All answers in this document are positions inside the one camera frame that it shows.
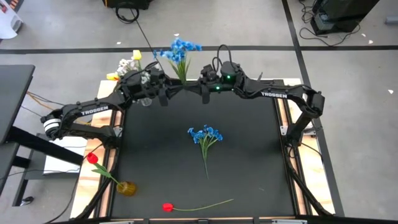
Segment black desk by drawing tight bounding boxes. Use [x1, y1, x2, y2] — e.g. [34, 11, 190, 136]
[0, 64, 84, 208]

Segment black equipment case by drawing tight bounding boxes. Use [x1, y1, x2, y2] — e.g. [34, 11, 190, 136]
[102, 0, 154, 10]

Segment tangled black floor cables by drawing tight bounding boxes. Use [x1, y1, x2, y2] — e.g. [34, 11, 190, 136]
[298, 0, 361, 47]

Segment amber glass vase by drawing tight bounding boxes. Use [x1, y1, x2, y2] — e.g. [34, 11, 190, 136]
[116, 181, 138, 198]

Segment blue artificial flower bunch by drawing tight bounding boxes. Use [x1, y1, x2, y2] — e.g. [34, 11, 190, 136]
[152, 37, 203, 86]
[187, 124, 224, 180]

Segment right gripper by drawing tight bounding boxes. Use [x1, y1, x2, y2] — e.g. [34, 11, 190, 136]
[186, 80, 220, 105]

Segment white printed board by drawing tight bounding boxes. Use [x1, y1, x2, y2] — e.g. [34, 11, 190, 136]
[0, 0, 24, 40]

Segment black floor cable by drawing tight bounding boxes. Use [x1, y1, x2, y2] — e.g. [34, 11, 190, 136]
[115, 1, 162, 68]

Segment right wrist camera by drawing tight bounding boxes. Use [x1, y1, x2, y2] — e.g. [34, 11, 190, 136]
[200, 63, 219, 82]

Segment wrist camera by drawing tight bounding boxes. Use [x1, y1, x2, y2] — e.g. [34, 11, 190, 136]
[200, 63, 219, 82]
[148, 66, 166, 84]

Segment clear glass vase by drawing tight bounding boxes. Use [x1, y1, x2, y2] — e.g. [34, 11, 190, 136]
[139, 96, 154, 108]

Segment black equipment rack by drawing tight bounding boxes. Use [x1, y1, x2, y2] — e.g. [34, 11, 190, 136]
[310, 0, 381, 35]

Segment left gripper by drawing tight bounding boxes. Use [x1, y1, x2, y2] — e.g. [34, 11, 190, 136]
[151, 81, 187, 106]

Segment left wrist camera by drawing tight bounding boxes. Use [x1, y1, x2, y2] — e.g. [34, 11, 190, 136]
[148, 66, 166, 84]

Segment red artificial tulip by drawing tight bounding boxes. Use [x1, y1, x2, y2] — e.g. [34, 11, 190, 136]
[162, 198, 234, 214]
[86, 152, 125, 187]

